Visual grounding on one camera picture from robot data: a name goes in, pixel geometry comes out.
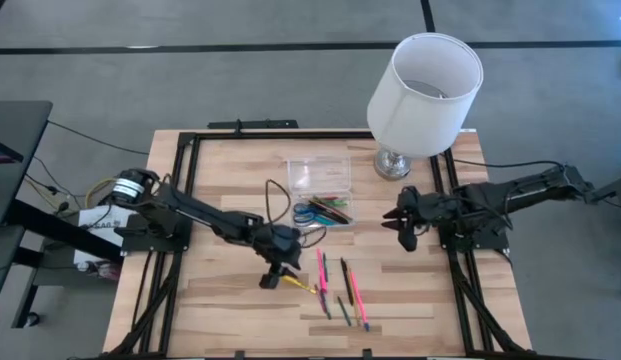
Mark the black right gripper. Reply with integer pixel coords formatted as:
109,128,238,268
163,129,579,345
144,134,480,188
381,187,456,234

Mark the black aluminium table frame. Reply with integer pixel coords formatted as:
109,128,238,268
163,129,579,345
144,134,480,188
102,129,536,360

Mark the white shade silver table lamp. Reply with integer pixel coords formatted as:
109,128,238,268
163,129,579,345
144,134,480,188
365,32,485,181

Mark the white power strip box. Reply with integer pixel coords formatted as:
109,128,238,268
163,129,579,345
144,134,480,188
73,203,137,266

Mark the pink pencil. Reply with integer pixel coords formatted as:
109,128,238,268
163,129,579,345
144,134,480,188
349,268,371,333

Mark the yellow pencil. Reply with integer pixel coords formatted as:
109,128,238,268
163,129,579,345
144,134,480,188
348,292,364,327

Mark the black pen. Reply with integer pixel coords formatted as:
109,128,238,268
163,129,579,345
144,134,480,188
339,256,355,307

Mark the yellow pen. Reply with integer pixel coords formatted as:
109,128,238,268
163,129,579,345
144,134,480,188
281,274,318,296

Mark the clear plastic supply box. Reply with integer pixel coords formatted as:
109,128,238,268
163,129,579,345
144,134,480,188
286,155,356,230

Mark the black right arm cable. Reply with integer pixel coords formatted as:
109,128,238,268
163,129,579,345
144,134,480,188
452,158,566,171

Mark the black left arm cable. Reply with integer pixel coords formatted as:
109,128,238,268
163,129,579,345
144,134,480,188
263,178,329,250

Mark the dark wooden pencil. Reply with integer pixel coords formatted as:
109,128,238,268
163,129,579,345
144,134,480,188
309,198,352,225

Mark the black metal bracket bar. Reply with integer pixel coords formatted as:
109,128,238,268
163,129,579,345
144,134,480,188
207,118,300,131

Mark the black desk leg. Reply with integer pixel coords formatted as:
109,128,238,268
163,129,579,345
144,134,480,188
4,198,125,329

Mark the grey chair base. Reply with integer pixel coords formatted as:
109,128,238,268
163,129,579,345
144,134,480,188
582,174,621,207

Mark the black floor cable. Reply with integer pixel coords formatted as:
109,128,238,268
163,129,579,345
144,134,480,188
46,119,150,157

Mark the dark laptop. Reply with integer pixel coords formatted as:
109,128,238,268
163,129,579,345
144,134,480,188
0,136,25,165

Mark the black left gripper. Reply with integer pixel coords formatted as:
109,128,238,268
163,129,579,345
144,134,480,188
254,224,304,279

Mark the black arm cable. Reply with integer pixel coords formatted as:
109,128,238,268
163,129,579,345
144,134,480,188
452,158,566,171
263,178,329,250

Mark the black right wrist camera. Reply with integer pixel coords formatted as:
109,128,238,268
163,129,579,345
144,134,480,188
397,229,420,254

